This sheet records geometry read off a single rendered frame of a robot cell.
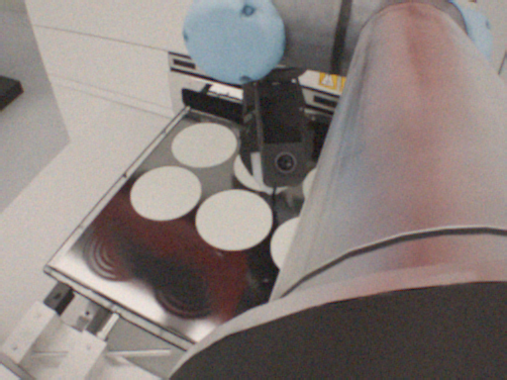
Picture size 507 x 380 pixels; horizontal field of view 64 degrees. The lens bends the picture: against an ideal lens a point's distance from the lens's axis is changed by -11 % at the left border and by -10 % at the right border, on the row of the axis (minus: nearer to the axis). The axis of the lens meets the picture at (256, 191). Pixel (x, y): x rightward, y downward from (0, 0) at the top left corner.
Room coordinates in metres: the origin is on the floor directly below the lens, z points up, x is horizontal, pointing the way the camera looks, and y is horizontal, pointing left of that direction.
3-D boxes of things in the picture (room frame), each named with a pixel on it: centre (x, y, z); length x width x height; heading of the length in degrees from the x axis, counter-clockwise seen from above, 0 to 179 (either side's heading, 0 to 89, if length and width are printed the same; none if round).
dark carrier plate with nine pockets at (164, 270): (0.37, 0.03, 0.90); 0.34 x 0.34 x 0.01; 64
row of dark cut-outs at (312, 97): (0.57, -0.05, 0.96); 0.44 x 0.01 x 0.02; 64
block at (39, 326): (0.19, 0.27, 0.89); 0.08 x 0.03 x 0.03; 154
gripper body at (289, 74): (0.43, -0.02, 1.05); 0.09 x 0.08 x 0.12; 6
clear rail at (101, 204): (0.44, 0.19, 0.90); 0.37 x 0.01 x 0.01; 154
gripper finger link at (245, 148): (0.40, 0.00, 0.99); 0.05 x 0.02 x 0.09; 96
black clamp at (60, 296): (0.24, 0.24, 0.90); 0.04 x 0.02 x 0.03; 154
